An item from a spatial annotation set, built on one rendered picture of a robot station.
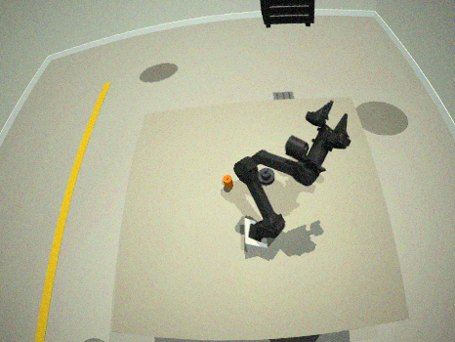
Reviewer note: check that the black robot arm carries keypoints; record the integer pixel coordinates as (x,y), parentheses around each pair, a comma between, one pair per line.
(305,171)

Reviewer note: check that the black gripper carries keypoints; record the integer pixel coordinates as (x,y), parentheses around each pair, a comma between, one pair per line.
(318,118)

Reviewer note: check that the orange tapered knob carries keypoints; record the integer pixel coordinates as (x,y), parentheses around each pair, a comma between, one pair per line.
(228,181)

